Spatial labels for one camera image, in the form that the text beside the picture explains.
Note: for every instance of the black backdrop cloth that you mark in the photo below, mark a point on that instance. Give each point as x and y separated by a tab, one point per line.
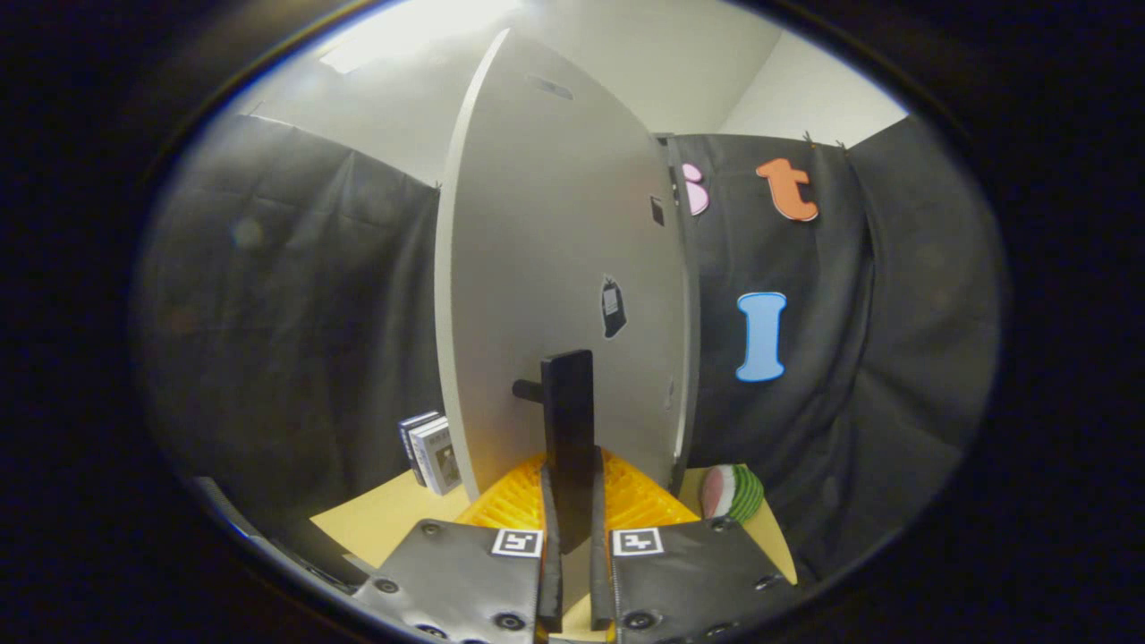
286	313

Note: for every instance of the white shoe cabinet door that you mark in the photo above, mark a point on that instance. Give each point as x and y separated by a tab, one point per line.
537	224

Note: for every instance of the blue cover book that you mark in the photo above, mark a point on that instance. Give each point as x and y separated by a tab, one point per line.
410	438

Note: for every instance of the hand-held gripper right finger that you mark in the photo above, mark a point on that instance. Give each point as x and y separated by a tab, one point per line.
698	572

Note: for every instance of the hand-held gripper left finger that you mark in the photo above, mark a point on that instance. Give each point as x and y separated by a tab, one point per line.
465	572

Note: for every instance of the toy watermelon slice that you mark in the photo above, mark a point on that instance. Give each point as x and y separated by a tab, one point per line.
733	494

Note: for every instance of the grey cover book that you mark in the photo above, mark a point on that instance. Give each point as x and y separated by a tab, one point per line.
443	461

